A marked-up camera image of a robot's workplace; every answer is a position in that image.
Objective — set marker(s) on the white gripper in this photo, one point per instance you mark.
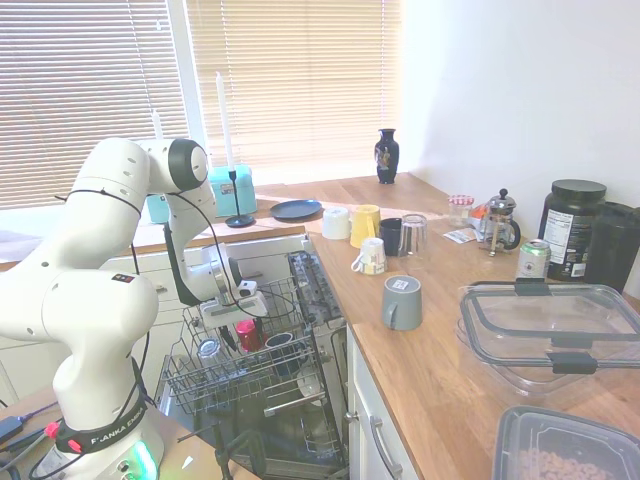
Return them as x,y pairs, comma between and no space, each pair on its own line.
235,311

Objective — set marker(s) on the red metallic mug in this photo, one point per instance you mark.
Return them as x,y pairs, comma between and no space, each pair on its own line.
247,336

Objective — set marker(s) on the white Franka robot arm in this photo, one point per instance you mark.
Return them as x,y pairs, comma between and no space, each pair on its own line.
90,225

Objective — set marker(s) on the navy blue mug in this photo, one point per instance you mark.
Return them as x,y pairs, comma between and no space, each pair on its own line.
285,350

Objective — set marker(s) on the open dishwasher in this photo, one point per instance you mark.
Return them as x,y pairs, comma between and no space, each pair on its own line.
312,290

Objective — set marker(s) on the plain white mug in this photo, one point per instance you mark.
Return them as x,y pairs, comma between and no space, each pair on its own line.
336,224

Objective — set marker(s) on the white patterned mug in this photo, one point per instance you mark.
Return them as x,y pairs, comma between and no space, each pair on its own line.
372,257

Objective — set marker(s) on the yellow mug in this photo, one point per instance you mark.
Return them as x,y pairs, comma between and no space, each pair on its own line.
364,227

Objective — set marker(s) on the grey mug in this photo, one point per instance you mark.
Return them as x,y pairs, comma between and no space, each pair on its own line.
404,305

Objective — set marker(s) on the black mug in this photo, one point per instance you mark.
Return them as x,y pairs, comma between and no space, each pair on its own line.
390,239

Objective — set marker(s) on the clear glass in rack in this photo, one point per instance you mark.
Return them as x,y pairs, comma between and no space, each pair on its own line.
209,350

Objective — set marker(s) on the white kitchen cabinets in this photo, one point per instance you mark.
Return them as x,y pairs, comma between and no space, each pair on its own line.
270,250

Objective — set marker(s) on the black candle holder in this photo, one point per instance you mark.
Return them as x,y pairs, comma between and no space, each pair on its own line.
239,220

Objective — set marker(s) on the black tripod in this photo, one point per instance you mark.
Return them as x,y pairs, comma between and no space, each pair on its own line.
222,455

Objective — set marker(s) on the dark blue plate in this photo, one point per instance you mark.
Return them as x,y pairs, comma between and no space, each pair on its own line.
296,210

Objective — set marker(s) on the silver cabinet knob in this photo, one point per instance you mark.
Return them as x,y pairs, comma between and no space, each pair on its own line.
352,416

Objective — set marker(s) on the teal bread box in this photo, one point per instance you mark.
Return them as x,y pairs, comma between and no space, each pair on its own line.
242,190

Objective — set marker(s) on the clear drinking glass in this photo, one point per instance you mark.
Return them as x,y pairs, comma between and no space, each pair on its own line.
414,236

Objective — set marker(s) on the dark blue painted vase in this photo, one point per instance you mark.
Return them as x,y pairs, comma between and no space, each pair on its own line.
386,157

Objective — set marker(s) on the flat paper packet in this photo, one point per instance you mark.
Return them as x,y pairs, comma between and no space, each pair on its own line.
459,235

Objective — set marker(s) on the glass jar red checked lid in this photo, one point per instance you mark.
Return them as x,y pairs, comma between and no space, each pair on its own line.
460,210

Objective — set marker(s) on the blue adapter box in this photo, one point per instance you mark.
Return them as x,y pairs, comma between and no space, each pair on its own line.
11,428

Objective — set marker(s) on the wide beige window blind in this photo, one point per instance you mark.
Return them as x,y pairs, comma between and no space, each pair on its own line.
300,85

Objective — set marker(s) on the orange packet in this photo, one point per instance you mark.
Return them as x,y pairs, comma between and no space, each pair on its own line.
478,214

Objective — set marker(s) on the glass french press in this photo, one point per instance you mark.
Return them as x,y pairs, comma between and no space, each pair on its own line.
500,220

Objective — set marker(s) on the white green drink can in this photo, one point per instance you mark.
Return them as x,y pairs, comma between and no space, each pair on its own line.
533,260

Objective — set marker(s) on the large clear lidded container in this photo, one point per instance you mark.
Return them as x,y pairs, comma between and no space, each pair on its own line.
545,325

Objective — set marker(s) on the narrow beige window blind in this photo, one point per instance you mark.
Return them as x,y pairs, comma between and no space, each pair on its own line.
90,75

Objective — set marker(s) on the grey container with food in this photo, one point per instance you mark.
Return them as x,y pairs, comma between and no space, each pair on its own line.
550,440

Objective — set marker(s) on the black protein powder tub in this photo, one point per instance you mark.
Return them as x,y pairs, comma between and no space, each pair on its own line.
570,230

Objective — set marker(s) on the black pitcher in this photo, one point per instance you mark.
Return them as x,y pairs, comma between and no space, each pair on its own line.
615,245

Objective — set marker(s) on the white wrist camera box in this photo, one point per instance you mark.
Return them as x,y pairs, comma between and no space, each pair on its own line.
247,289

